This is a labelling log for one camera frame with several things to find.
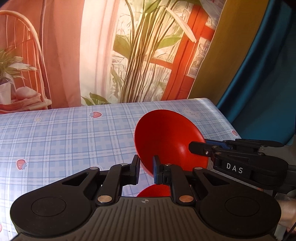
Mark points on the red bowl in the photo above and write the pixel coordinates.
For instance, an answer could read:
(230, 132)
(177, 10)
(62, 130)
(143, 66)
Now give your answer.
(167, 134)
(155, 191)

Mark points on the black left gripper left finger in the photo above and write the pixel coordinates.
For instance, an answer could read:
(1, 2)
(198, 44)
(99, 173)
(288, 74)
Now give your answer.
(112, 181)

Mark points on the right hand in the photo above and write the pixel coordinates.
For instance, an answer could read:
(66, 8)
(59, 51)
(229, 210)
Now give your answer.
(287, 206)

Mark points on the blue curtain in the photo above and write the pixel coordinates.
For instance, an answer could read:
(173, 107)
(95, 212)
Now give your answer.
(260, 101)

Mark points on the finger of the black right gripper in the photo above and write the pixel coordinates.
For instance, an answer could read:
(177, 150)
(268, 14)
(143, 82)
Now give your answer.
(203, 149)
(244, 144)

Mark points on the blue plaid tablecloth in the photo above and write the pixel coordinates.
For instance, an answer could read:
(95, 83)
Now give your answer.
(41, 147)

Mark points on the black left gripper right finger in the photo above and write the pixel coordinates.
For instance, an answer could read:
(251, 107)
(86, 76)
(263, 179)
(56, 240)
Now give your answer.
(174, 177)

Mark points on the yellow curtain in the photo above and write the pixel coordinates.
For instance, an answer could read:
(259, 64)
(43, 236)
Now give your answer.
(238, 25)

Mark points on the printed room backdrop cloth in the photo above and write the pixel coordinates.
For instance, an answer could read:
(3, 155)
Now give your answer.
(60, 54)

